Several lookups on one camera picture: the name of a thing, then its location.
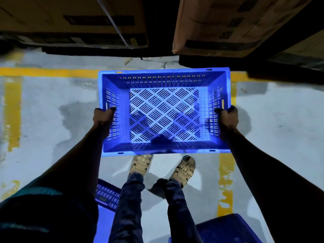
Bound teal plaid shirt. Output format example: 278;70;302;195
0;175;99;243

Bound person's left hand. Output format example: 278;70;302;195
92;106;117;137

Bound person's left forearm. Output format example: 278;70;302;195
38;124;112;200

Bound white packing strap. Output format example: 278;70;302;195
94;0;133;49

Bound dark blue jeans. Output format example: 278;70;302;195
108;172;203;243

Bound tan strappy sandal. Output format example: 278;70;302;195
169;155;196;188
128;154;154;177

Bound narrow printed cardboard box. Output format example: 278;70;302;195
172;0;317;58

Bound large strapped cardboard box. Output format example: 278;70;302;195
0;0;149;50

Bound person's right hand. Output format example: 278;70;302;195
214;105;240;136

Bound person's right forearm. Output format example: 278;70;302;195
219;129;324;243

